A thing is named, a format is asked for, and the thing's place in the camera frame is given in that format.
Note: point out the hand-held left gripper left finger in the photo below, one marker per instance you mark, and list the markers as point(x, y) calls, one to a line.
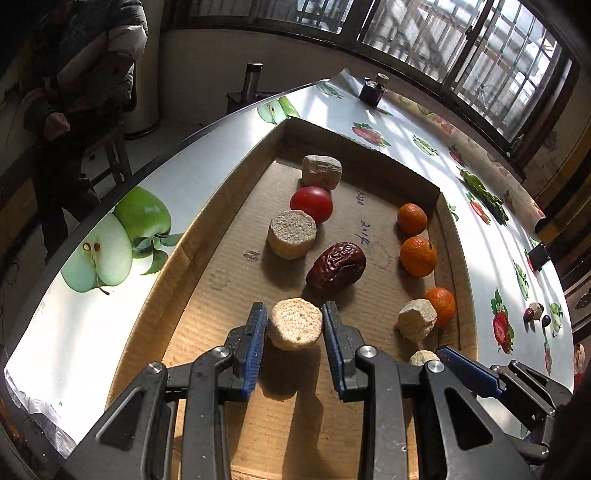
point(256, 350)

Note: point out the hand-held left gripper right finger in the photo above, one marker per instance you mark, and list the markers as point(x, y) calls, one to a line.
point(334, 350)

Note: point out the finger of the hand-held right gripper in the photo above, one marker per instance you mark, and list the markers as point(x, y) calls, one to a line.
point(471, 374)

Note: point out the orange mandarin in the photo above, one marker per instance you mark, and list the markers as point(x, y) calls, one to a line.
point(418, 256)
point(442, 304)
point(412, 218)

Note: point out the cardboard box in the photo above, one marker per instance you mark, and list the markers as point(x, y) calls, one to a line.
point(221, 277)

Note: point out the large wrinkled red date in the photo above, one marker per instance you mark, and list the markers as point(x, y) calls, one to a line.
point(336, 267)

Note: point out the red cherry tomato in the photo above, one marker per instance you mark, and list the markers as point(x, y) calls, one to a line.
point(311, 204)

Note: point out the large dark plum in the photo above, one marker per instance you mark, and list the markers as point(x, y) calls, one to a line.
point(527, 315)

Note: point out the small dark plum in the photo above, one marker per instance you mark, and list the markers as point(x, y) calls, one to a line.
point(546, 320)

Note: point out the green leafy vegetable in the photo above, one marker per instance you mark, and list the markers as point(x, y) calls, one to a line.
point(485, 194)

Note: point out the fruit print tablecloth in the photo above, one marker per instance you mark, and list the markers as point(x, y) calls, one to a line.
point(194, 159)

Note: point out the brown wooden stool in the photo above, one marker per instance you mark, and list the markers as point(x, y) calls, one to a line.
point(111, 152)

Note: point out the small dark red bottle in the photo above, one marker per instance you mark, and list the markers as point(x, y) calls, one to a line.
point(371, 91)

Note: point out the white cylindrical bin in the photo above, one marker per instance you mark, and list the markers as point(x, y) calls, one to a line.
point(143, 108)

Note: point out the metal thermos flask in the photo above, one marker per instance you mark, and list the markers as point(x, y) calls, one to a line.
point(253, 83)

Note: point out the dark framed barred window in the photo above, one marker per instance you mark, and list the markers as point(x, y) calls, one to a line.
point(466, 46)

